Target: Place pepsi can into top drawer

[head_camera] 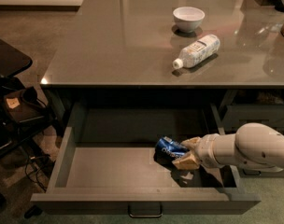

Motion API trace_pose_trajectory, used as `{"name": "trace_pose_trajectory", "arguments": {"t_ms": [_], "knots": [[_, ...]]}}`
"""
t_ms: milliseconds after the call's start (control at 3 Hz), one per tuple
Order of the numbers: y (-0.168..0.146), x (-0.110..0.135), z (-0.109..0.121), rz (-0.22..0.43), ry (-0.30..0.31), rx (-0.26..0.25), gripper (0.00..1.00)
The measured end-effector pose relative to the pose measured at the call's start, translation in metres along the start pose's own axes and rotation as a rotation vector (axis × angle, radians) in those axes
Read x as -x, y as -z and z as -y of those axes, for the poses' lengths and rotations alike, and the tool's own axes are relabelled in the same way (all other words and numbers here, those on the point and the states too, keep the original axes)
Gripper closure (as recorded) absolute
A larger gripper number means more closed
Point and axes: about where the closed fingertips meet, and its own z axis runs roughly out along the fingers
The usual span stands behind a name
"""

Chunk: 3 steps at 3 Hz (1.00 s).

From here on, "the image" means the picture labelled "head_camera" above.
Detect dark bag with tag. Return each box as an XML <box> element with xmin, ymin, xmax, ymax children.
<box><xmin>3</xmin><ymin>87</ymin><xmax>48</xmax><ymax>125</ymax></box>

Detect blue pepsi can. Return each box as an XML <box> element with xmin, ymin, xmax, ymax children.
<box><xmin>155</xmin><ymin>136</ymin><xmax>188</xmax><ymax>160</ymax></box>

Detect white ceramic bowl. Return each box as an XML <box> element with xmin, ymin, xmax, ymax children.
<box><xmin>173</xmin><ymin>7</ymin><xmax>206</xmax><ymax>33</ymax></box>

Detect metal drawer handle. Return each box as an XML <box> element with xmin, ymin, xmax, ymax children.
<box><xmin>127</xmin><ymin>203</ymin><xmax>163</xmax><ymax>218</ymax></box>

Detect open grey top drawer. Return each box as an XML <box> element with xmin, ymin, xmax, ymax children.
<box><xmin>32</xmin><ymin>104</ymin><xmax>261</xmax><ymax>215</ymax></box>

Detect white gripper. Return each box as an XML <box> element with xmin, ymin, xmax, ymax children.
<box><xmin>172</xmin><ymin>133</ymin><xmax>220</xmax><ymax>170</ymax></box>

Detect grey bottom drawer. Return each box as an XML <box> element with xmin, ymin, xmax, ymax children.
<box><xmin>239</xmin><ymin>169</ymin><xmax>284</xmax><ymax>178</ymax></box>

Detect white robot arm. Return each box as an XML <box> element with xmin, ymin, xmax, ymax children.
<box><xmin>172</xmin><ymin>123</ymin><xmax>284</xmax><ymax>173</ymax></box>

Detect black office chair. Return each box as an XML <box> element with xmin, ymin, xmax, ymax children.
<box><xmin>0</xmin><ymin>35</ymin><xmax>52</xmax><ymax>163</ymax></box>

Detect clear plastic water bottle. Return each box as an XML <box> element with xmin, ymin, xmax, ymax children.
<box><xmin>172</xmin><ymin>35</ymin><xmax>220</xmax><ymax>69</ymax></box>

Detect black floor cable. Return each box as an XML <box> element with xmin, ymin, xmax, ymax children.
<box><xmin>23</xmin><ymin>154</ymin><xmax>51</xmax><ymax>193</ymax></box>

